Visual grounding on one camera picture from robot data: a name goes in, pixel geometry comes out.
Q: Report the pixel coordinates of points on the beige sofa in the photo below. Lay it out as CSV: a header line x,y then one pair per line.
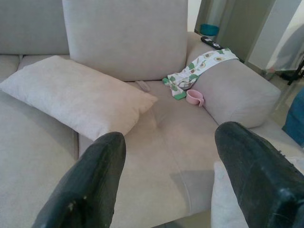
x,y
166,147

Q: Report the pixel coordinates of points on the large beige back cushion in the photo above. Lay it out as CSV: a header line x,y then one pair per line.
x,y
126,35

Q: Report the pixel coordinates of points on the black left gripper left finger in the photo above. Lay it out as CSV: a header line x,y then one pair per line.
x,y
95,180

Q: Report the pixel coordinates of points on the white plain pillow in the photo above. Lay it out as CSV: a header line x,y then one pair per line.
x,y
71,95

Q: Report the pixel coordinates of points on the black remote control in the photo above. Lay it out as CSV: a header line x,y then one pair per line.
x,y
211,41

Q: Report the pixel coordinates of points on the black stand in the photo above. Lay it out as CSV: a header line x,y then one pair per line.
x,y
295,76

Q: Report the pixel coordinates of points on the beige textured pillow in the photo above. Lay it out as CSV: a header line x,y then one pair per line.
x,y
222,202

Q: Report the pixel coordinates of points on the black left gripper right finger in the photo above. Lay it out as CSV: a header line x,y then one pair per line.
x,y
259,178

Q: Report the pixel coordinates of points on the teal bowl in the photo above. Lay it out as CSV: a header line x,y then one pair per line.
x,y
209,29

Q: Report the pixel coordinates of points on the beige sofa armrest cushion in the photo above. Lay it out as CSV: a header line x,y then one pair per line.
x,y
237,95

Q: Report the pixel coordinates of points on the avocado print cloth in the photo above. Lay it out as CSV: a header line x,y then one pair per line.
x,y
190,71

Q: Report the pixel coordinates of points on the pink cup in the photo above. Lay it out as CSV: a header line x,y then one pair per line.
x,y
193,97

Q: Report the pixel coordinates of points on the blue fabric item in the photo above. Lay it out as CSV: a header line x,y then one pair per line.
x,y
294,118

